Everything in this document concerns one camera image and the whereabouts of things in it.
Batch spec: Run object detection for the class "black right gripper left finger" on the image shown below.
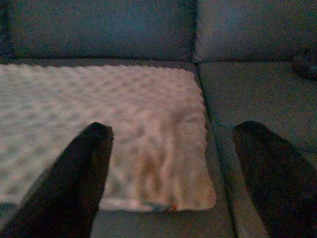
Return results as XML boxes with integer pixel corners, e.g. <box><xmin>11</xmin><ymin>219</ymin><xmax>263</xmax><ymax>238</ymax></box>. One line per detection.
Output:
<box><xmin>0</xmin><ymin>121</ymin><xmax>114</xmax><ymax>238</ymax></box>

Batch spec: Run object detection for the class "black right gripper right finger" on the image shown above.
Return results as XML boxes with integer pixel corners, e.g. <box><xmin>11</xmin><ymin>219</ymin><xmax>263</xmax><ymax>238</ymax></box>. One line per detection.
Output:
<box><xmin>233</xmin><ymin>120</ymin><xmax>317</xmax><ymax>238</ymax></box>

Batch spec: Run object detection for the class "white dotted plush pillow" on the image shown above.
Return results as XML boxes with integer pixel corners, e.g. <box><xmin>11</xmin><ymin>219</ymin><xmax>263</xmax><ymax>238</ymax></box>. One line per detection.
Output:
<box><xmin>0</xmin><ymin>63</ymin><xmax>217</xmax><ymax>213</ymax></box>

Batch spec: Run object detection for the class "grey sofa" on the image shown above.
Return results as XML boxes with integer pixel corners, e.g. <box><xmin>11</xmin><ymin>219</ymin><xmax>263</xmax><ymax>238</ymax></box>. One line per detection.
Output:
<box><xmin>0</xmin><ymin>0</ymin><xmax>317</xmax><ymax>238</ymax></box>

